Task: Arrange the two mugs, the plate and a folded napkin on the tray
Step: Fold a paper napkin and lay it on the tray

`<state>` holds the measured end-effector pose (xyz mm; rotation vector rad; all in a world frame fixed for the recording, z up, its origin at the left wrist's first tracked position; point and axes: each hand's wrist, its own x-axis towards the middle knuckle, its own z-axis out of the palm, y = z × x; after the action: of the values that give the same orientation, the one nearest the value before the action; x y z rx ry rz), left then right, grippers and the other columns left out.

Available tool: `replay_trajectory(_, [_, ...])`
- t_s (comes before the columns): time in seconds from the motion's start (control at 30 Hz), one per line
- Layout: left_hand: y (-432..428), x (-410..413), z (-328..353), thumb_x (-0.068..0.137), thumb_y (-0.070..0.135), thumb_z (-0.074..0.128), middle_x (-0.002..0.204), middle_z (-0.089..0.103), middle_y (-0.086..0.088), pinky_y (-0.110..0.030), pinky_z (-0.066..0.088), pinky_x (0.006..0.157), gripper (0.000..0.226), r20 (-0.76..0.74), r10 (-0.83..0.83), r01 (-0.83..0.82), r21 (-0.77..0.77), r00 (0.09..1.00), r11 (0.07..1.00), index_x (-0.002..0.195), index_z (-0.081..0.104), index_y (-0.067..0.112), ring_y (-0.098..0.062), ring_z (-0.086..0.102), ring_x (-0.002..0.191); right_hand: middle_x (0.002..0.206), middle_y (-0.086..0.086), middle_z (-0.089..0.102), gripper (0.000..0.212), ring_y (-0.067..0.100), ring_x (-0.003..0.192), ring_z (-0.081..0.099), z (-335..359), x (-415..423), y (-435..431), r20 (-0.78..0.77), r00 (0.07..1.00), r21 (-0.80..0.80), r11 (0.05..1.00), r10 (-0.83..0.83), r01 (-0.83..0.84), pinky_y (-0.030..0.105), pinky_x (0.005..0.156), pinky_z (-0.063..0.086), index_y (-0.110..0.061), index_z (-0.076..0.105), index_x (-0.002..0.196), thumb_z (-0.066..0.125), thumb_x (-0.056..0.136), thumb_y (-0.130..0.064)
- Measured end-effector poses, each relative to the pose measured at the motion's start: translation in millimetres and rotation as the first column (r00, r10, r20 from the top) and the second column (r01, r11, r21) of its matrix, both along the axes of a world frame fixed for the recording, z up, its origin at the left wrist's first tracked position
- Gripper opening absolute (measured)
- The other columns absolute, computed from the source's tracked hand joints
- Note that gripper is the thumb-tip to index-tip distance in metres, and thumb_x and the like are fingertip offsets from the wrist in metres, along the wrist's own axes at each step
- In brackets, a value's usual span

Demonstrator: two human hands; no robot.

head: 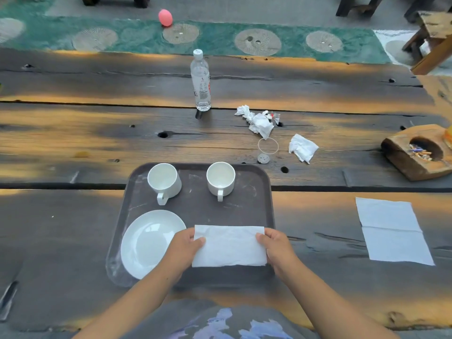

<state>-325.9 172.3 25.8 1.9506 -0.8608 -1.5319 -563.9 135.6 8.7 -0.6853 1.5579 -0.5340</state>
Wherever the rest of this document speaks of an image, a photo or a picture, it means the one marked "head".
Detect unfolded white paper napkin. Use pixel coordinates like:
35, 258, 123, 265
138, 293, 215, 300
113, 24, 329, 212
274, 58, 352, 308
355, 197, 436, 266

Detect clear plastic water bottle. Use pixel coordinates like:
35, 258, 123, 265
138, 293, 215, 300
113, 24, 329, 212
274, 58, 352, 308
190, 49, 212, 112

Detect white ceramic cup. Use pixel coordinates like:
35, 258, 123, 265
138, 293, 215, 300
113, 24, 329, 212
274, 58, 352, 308
147, 163, 182, 206
206, 161, 236, 202

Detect small crumpled white tissue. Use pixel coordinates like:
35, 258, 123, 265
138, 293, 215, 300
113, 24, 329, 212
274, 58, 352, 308
288, 133, 319, 164

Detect wooden block ashtray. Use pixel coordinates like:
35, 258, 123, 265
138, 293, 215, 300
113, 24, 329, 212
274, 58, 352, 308
380, 124, 452, 182

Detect dark brown serving tray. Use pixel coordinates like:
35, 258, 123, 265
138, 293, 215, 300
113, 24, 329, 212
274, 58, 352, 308
105, 162, 276, 288

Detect person's right forearm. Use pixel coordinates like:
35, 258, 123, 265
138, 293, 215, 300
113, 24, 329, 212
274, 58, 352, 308
274, 258, 401, 339

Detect white paper napkin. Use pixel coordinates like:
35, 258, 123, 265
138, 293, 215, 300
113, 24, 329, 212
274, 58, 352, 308
355, 197, 436, 266
192, 225, 268, 268

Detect dark wooden furniture legs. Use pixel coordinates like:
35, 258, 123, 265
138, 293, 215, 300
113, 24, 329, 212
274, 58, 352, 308
335, 0, 452, 24

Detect white round plate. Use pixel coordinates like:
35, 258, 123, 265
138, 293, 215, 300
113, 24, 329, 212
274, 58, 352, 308
120, 210, 187, 280

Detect wooden stool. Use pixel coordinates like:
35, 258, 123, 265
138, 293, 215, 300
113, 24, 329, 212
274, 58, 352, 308
402, 10, 452, 76

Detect person's left hand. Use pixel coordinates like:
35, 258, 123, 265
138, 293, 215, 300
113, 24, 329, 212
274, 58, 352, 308
163, 227, 206, 278

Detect person's grey printed shirt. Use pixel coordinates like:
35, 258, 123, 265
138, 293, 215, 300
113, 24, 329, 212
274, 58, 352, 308
122, 299, 320, 339

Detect dark wooden bench legs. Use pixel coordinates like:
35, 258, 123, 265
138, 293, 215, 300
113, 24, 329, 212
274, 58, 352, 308
81, 0, 150, 9

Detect person's right hand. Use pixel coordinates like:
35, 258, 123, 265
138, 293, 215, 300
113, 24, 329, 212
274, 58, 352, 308
256, 227, 301, 279

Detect person's left forearm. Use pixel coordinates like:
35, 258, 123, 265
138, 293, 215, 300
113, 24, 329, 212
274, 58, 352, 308
72, 259, 191, 339

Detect crumpled white tissue with wrapper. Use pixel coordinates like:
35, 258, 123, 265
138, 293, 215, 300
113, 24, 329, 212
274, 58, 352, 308
234, 105, 281, 140

